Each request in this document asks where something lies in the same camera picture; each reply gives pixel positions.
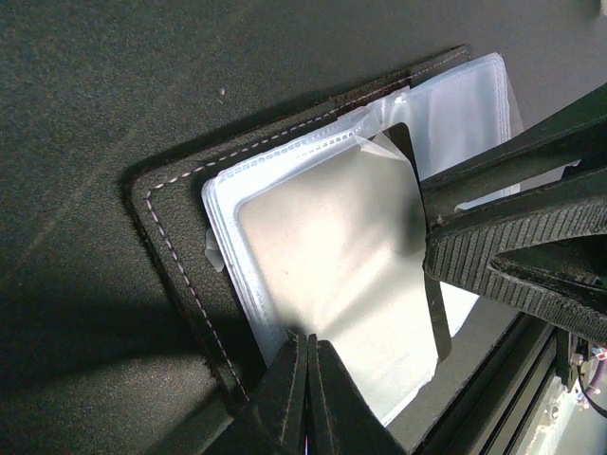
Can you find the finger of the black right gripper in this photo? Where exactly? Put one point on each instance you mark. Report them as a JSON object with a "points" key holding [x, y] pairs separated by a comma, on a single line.
{"points": [[576, 132], [547, 262]]}

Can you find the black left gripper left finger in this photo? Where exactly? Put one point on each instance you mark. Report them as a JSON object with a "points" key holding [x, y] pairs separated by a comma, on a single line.
{"points": [[273, 421]]}

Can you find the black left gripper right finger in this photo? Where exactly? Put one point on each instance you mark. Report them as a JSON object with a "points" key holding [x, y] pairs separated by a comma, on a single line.
{"points": [[339, 421]]}

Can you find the dark black card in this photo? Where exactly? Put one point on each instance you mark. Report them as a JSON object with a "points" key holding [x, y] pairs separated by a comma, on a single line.
{"points": [[339, 249]]}

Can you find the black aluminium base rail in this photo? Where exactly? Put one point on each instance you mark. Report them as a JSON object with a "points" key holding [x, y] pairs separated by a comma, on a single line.
{"points": [[493, 411]]}

